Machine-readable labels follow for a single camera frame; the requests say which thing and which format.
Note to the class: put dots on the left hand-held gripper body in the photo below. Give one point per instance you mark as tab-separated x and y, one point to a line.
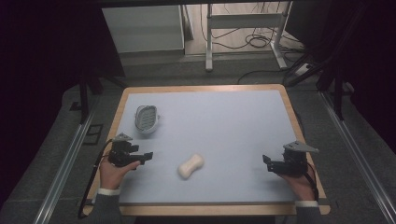
120	155

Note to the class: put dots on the black metal stand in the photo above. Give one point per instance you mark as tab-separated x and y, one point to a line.
88	90
333	84

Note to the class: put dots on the white cabinet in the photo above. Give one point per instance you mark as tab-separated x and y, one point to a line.
143	28

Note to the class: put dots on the cream soap bar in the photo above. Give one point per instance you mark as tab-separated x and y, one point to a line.
190	166

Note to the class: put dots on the person's left hand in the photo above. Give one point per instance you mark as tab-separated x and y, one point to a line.
110	175

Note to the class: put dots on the person's right hand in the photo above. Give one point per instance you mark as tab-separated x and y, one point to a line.
301	186

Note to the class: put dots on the white power strip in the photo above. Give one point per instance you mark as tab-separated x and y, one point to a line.
302	69

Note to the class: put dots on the white metal desk frame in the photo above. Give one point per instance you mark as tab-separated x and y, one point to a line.
243	21

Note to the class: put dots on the aluminium rail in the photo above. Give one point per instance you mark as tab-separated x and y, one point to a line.
358	152
63	171

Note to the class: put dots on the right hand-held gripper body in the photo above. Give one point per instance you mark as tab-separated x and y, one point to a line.
294	160

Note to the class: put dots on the small mesh strainer basket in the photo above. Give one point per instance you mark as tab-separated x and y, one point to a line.
146	119

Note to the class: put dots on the pale blue table mat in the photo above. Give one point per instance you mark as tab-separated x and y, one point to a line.
218	130

